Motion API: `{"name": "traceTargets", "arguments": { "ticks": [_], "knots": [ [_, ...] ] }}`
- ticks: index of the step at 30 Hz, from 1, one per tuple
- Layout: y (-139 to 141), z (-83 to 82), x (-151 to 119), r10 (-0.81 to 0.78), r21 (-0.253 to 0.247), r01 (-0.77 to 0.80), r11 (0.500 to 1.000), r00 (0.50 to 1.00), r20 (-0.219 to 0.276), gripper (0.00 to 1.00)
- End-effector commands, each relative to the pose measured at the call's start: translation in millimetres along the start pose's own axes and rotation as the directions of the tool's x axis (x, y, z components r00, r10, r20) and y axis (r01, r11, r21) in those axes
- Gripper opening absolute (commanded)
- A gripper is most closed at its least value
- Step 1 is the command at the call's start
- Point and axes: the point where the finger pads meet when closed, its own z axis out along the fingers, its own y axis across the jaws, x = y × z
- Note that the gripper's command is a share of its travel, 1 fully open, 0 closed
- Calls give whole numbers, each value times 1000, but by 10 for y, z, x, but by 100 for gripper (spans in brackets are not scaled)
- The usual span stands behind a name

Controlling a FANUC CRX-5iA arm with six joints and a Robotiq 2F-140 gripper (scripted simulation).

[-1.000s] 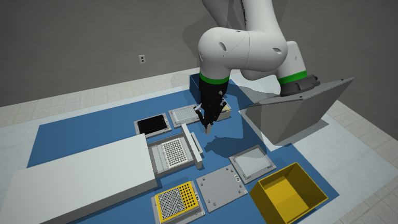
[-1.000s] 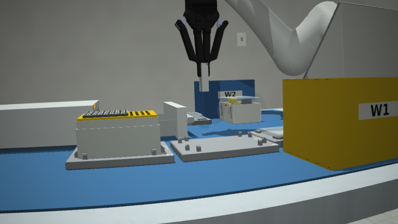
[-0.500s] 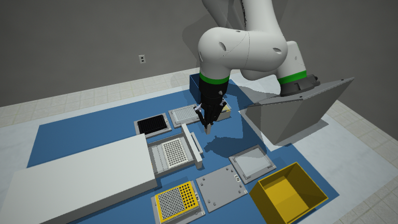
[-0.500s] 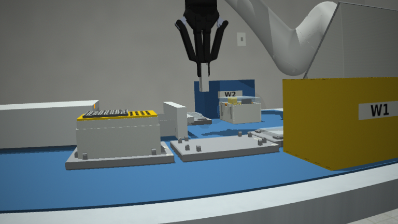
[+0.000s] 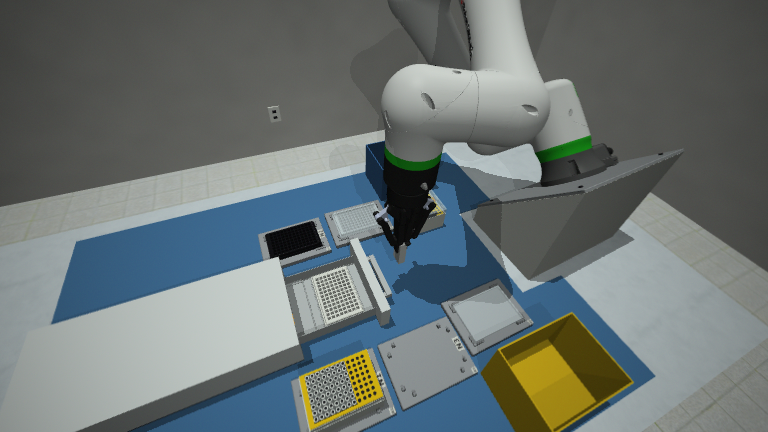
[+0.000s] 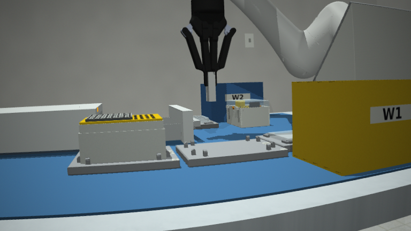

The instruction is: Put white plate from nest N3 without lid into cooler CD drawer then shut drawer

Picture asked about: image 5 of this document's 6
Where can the blue bench mat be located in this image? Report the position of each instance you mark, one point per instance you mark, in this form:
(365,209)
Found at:
(440,264)

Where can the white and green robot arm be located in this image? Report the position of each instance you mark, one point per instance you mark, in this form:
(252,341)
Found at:
(499,104)

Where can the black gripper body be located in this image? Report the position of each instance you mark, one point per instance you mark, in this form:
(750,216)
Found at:
(398,201)

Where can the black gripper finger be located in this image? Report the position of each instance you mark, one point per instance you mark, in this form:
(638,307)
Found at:
(397,238)
(416,221)

